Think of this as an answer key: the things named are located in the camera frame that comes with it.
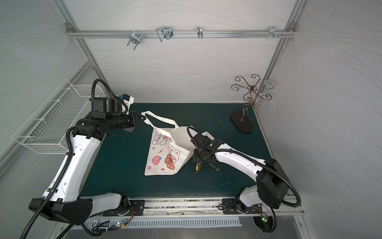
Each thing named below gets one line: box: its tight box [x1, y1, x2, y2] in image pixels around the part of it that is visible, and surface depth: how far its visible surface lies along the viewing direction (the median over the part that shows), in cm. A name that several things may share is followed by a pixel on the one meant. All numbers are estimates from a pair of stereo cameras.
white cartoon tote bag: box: [141, 110, 195, 176], surface depth 87 cm
